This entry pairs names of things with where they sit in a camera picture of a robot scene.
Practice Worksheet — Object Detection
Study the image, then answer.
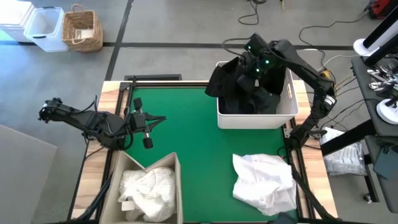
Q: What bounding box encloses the red toolbox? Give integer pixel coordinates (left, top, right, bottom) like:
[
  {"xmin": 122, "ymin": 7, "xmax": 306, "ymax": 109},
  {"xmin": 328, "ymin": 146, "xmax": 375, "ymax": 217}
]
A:
[{"xmin": 365, "ymin": 0, "xmax": 398, "ymax": 20}]

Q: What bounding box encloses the plain white garment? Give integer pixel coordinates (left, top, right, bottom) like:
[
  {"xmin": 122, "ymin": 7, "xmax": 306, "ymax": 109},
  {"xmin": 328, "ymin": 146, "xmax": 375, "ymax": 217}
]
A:
[{"xmin": 135, "ymin": 166, "xmax": 177, "ymax": 222}]

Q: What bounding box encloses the dark teal flat case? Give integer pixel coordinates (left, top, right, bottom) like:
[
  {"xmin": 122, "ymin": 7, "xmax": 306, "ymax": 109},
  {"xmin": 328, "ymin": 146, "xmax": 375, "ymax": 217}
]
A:
[{"xmin": 373, "ymin": 145, "xmax": 398, "ymax": 180}]

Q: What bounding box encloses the black side table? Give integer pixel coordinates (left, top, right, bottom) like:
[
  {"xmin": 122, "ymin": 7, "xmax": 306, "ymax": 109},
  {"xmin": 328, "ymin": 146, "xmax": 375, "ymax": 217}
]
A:
[{"xmin": 320, "ymin": 55, "xmax": 398, "ymax": 214}]

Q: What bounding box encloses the pile of metal parts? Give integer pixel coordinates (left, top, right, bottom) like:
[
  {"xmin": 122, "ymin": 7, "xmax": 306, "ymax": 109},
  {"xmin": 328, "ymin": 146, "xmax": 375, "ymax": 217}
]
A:
[{"xmin": 366, "ymin": 67, "xmax": 398, "ymax": 94}]

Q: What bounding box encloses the black floor cable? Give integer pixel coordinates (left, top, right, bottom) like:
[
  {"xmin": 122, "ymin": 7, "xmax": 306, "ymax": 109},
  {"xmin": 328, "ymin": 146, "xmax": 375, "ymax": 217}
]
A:
[
  {"xmin": 238, "ymin": 0, "xmax": 269, "ymax": 26},
  {"xmin": 298, "ymin": 11, "xmax": 371, "ymax": 75}
]

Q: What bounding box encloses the white perforated plastic basket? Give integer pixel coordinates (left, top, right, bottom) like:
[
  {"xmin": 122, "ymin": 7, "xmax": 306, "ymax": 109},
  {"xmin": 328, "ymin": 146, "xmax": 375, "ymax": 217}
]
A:
[{"xmin": 216, "ymin": 60, "xmax": 300, "ymax": 130}]

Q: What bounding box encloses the large black jacket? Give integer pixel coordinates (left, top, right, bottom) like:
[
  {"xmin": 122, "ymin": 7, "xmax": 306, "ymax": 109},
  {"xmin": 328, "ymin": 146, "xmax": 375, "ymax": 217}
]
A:
[{"xmin": 204, "ymin": 57, "xmax": 261, "ymax": 115}]

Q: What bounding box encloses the beige fabric storage bin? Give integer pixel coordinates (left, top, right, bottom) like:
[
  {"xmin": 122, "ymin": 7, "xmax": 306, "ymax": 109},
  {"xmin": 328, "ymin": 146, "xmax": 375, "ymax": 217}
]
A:
[{"xmin": 98, "ymin": 150, "xmax": 183, "ymax": 224}]

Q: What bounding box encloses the wicker basket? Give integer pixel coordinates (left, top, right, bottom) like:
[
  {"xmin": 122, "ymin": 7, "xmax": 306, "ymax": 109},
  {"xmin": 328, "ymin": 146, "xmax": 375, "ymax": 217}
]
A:
[{"xmin": 61, "ymin": 3, "xmax": 104, "ymax": 53}]

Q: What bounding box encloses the white round-base stand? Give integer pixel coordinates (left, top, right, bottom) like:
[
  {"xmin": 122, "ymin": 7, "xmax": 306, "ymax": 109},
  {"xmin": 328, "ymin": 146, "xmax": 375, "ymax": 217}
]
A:
[
  {"xmin": 353, "ymin": 6, "xmax": 398, "ymax": 57},
  {"xmin": 376, "ymin": 96, "xmax": 398, "ymax": 125}
]

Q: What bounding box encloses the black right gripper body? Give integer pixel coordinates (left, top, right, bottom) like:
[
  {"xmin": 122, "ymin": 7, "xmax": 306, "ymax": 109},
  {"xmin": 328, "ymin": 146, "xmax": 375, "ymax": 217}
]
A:
[{"xmin": 241, "ymin": 33, "xmax": 282, "ymax": 82}]

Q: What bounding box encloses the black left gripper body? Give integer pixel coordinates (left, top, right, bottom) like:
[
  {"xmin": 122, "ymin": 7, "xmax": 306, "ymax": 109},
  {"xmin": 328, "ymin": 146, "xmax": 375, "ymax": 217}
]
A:
[{"xmin": 127, "ymin": 97, "xmax": 154, "ymax": 149}]

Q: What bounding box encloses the white storage box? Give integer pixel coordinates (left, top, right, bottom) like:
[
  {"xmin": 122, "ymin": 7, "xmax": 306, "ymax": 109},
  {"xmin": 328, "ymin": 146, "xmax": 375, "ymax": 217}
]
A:
[{"xmin": 0, "ymin": 0, "xmax": 35, "ymax": 44}]

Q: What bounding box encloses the white button shirt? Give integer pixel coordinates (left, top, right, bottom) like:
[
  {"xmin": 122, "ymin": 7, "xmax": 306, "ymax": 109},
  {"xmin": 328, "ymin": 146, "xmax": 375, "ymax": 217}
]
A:
[{"xmin": 232, "ymin": 153, "xmax": 298, "ymax": 217}]

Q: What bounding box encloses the green table mat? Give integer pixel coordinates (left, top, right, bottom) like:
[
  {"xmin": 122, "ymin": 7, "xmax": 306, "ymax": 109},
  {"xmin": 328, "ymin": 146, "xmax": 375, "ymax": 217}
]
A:
[{"xmin": 124, "ymin": 86, "xmax": 300, "ymax": 222}]

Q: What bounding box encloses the grey board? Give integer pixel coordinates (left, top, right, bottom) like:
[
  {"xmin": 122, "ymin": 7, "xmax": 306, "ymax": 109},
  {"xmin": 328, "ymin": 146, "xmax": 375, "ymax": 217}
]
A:
[{"xmin": 0, "ymin": 124, "xmax": 58, "ymax": 224}]

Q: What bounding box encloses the black aluminium rig frame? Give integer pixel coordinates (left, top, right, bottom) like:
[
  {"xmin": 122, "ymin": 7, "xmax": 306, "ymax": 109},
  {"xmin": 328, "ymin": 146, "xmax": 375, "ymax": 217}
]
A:
[{"xmin": 67, "ymin": 73, "xmax": 338, "ymax": 224}]

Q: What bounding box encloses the clear plastic bag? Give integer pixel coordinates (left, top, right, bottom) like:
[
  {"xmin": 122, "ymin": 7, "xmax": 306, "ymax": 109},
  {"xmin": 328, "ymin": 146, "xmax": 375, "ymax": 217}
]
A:
[{"xmin": 319, "ymin": 126, "xmax": 368, "ymax": 177}]

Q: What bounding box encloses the clear plastic storage bin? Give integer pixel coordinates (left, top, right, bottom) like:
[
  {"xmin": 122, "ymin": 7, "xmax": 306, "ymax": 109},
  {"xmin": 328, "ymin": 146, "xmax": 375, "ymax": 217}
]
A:
[{"xmin": 23, "ymin": 6, "xmax": 70, "ymax": 53}]

